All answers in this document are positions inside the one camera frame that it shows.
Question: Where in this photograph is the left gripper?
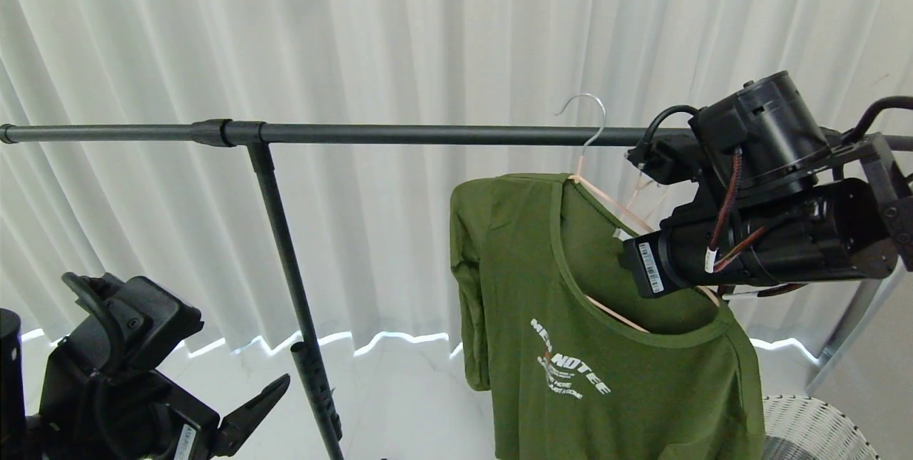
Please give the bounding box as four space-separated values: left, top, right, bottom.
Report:
39 346 292 460

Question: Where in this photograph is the white curtain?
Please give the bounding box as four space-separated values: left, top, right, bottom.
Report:
0 0 913 375

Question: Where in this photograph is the black clothes rack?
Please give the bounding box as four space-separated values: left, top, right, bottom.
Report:
0 119 913 460

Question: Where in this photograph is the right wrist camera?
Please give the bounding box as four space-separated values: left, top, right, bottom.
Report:
626 136 703 186

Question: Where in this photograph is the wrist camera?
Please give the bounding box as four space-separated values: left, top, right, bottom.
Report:
626 136 703 186
61 271 205 375

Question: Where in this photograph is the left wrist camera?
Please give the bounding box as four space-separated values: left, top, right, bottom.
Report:
61 271 205 375

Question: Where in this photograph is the white laundry basket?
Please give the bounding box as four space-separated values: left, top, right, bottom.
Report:
762 394 882 460

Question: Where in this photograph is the pink clothes hanger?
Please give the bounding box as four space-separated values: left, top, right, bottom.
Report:
555 93 723 336
624 164 675 229

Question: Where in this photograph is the green shirt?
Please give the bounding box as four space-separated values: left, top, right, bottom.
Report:
449 173 767 460

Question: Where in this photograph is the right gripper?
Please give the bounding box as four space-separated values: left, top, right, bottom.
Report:
622 178 898 298

